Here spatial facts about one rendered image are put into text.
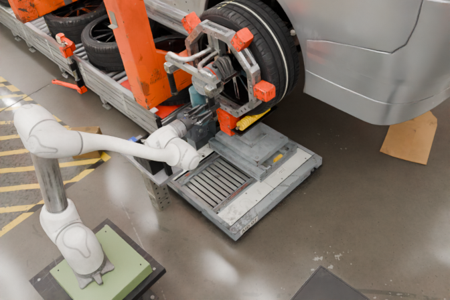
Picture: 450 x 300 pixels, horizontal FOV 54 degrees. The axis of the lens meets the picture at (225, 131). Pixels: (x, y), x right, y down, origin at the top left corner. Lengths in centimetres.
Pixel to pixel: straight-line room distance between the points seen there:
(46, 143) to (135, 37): 105
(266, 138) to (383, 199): 83
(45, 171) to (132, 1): 103
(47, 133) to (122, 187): 146
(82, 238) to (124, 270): 30
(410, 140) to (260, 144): 108
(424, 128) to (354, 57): 144
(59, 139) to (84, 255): 62
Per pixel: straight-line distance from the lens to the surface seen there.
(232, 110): 256
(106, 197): 313
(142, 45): 263
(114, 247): 237
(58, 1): 451
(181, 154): 197
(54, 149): 176
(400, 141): 330
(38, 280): 253
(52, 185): 209
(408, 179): 308
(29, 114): 188
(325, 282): 217
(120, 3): 248
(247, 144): 290
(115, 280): 227
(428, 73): 207
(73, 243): 212
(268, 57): 226
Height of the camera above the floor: 224
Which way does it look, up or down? 42 degrees down
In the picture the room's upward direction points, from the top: 8 degrees counter-clockwise
